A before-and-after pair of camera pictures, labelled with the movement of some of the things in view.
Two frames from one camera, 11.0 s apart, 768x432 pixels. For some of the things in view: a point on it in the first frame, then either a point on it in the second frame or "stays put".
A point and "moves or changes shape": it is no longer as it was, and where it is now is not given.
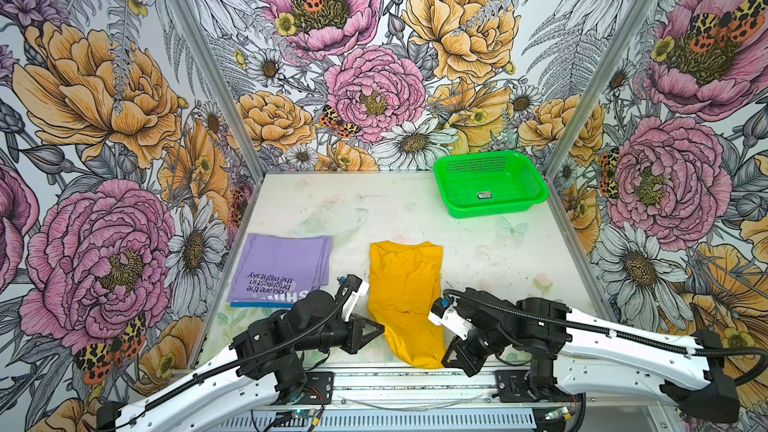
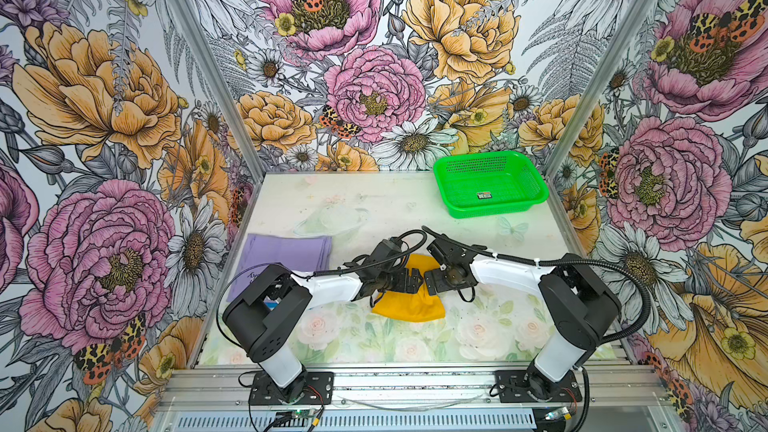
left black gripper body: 337,335 to 397,281
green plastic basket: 488,183 stays put
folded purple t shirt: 280,267 stays put
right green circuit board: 556,413 stays put
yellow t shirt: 403,291 moves or changes shape
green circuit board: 304,413 stays put
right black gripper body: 480,346 to 444,281
